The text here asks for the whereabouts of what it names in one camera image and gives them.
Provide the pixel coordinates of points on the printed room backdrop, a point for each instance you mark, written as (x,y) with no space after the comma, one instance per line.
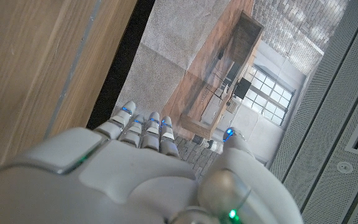
(216,68)

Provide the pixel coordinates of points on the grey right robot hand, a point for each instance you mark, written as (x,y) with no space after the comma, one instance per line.
(120,186)

